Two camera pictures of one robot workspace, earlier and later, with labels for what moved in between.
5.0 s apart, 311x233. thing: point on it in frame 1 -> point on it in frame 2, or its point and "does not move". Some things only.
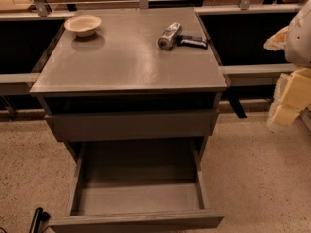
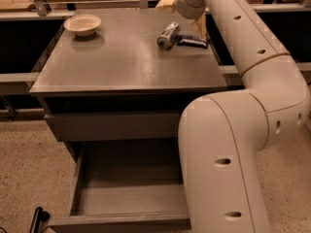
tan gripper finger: (277, 41) -> (167, 2)
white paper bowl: (84, 25) does not move
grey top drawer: (84, 127) does not move
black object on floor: (40, 216) does not move
